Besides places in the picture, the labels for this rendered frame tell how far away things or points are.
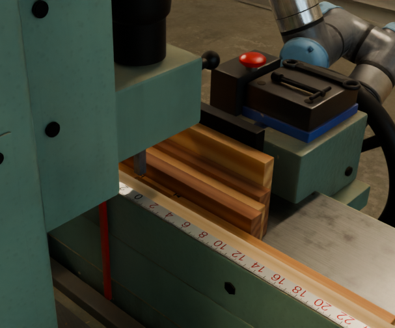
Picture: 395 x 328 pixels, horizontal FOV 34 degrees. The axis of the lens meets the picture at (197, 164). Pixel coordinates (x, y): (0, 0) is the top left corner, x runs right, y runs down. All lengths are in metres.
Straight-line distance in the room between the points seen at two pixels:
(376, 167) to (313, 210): 1.86
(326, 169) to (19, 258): 0.40
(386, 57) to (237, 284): 0.71
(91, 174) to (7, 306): 0.12
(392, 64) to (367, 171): 1.36
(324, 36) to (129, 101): 0.60
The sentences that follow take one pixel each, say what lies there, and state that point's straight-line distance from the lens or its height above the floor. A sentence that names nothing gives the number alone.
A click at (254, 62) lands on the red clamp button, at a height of 1.02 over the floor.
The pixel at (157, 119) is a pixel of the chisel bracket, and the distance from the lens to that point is 0.58.
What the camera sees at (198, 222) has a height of 0.95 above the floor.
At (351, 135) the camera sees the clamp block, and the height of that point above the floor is 0.94.
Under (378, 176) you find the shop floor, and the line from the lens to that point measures 2.50.
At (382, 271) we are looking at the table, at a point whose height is 0.90.
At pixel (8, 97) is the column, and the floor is 1.14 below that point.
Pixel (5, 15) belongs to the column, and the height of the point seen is 1.19.
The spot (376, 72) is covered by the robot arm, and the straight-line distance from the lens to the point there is 1.16.
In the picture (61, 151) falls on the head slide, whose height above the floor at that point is 1.06.
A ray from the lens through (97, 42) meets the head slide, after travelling 0.46.
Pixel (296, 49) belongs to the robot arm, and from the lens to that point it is 1.08.
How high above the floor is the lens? 1.30
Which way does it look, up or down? 32 degrees down
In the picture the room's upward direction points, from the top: 2 degrees clockwise
